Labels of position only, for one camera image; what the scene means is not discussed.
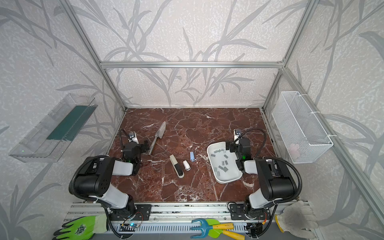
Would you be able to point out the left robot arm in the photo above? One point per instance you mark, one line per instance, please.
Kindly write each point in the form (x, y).
(92, 180)

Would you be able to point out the teal toy garden rake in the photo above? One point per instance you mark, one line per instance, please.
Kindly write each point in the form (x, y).
(210, 227)

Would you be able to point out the clear acrylic wall shelf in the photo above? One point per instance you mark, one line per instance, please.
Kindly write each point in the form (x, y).
(48, 141)

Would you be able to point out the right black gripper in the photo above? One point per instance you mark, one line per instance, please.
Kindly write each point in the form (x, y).
(243, 146)

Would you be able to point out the white plastic tray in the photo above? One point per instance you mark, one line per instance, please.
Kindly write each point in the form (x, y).
(223, 163)

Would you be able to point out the white work glove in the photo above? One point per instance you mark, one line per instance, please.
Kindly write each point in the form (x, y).
(297, 219)

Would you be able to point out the white wire mesh basket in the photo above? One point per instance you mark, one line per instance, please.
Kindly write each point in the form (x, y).
(303, 135)

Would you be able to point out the blue staple box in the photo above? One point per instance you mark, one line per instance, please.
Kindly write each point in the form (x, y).
(192, 157)

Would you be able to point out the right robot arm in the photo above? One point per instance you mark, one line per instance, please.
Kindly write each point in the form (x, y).
(280, 182)

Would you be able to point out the green toy garden shovel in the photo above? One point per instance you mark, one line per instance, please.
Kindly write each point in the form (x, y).
(225, 231)

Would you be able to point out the metal garden trowel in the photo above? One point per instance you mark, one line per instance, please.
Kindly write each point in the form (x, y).
(159, 134)

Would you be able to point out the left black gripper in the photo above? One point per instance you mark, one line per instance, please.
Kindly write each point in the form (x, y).
(132, 148)

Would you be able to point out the small white cylinder piece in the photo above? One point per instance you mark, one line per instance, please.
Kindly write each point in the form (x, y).
(187, 165)

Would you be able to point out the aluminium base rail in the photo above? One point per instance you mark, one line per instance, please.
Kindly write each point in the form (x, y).
(177, 217)

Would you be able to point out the green work glove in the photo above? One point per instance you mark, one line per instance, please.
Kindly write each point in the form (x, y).
(83, 228)

